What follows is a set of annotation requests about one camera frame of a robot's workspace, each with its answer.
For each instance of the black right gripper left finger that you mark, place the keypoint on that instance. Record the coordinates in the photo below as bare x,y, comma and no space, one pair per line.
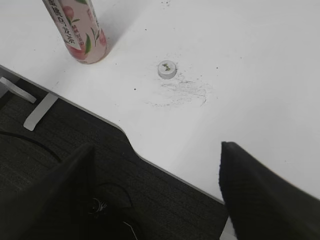
62,205

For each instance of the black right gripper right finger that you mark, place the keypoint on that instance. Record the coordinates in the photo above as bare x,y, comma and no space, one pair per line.
262,205

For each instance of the grey bottle cap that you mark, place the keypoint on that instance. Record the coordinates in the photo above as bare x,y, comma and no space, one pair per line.
166,69

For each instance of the peach oolong tea bottle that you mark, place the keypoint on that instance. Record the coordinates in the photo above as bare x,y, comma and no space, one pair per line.
79,28

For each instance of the white table leg foot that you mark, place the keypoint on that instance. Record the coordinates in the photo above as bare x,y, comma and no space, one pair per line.
40,111

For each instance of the white table leg bar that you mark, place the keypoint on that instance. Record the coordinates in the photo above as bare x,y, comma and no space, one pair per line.
11,87

